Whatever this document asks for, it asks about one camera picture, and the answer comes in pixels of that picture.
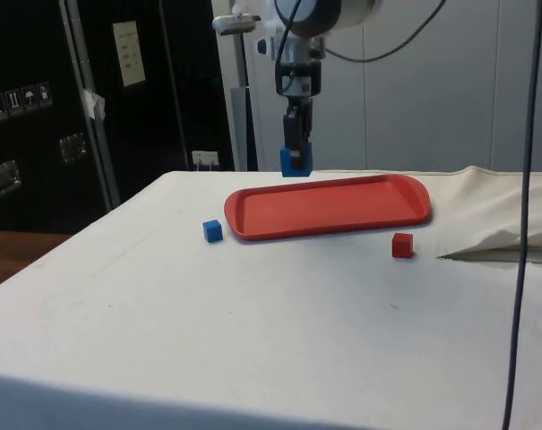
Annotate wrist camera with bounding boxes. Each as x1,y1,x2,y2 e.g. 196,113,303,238
211,14,262,37

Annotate pale lockers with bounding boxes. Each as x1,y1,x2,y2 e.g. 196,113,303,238
211,0,542,174

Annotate small red cube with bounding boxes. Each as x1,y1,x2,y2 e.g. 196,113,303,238
391,231,415,260

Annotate small blue cube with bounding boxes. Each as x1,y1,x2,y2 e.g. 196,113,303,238
202,219,224,245

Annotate red tray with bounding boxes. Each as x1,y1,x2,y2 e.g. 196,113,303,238
223,174,434,244

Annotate large blue block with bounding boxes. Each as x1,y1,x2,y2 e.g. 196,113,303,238
279,142,314,179

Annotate black cable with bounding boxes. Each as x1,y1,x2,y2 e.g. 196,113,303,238
500,0,542,430
274,0,305,90
323,0,448,64

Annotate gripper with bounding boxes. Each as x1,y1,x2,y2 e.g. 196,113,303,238
275,61,323,170

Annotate black cabinet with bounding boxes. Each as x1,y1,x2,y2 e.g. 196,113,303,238
0,0,237,234

